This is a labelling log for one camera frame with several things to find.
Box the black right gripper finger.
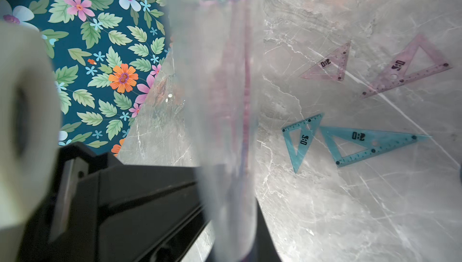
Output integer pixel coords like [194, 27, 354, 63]
[252, 201, 282, 262]

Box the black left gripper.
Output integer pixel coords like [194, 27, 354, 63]
[16, 142, 217, 262]

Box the long teal triangle ruler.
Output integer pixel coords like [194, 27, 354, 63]
[320, 126, 430, 168]

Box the long purple triangle ruler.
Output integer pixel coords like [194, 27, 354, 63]
[361, 34, 452, 98]

